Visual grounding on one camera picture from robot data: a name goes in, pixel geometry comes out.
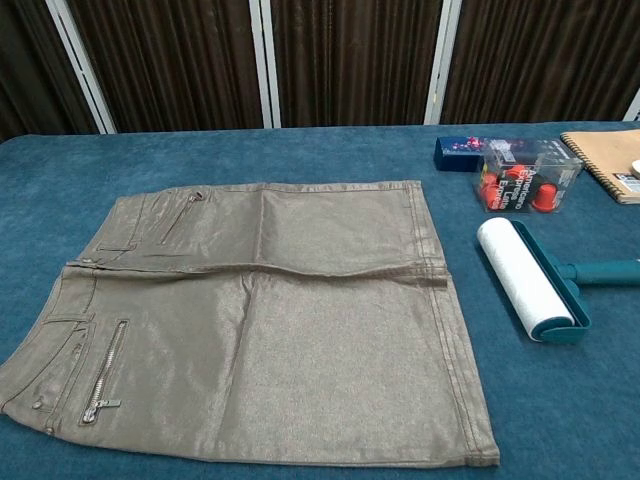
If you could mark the brown pleated curtain panel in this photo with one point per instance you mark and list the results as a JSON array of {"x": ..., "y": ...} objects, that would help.
[
  {"x": 545, "y": 55},
  {"x": 30, "y": 65},
  {"x": 170, "y": 65},
  {"x": 355, "y": 60}
]

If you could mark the brown spiral notebook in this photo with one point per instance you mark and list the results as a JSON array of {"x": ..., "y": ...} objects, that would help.
[{"x": 600, "y": 160}]

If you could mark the clear plastic capsule box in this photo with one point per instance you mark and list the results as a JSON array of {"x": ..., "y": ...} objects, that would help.
[{"x": 550, "y": 165}]

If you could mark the white screen frame post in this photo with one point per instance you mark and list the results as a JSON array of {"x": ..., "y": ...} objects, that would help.
[
  {"x": 265, "y": 65},
  {"x": 634, "y": 107},
  {"x": 80, "y": 65},
  {"x": 442, "y": 60}
]

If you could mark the blue table cloth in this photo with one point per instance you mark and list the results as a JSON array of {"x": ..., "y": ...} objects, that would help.
[{"x": 320, "y": 155}]

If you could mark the khaki metallic zip skirt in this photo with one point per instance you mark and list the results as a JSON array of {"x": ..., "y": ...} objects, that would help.
[{"x": 280, "y": 340}]

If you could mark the small white round object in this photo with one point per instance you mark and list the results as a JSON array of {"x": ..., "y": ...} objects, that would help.
[{"x": 636, "y": 167}]

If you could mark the teal lint roller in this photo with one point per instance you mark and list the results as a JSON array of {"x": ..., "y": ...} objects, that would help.
[{"x": 520, "y": 275}]

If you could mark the red coffee capsule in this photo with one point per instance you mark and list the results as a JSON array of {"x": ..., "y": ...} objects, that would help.
[
  {"x": 542, "y": 197},
  {"x": 515, "y": 170},
  {"x": 489, "y": 181}
]

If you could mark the dark blue cardboard box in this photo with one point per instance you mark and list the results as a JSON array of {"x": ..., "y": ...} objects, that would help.
[{"x": 455, "y": 157}]

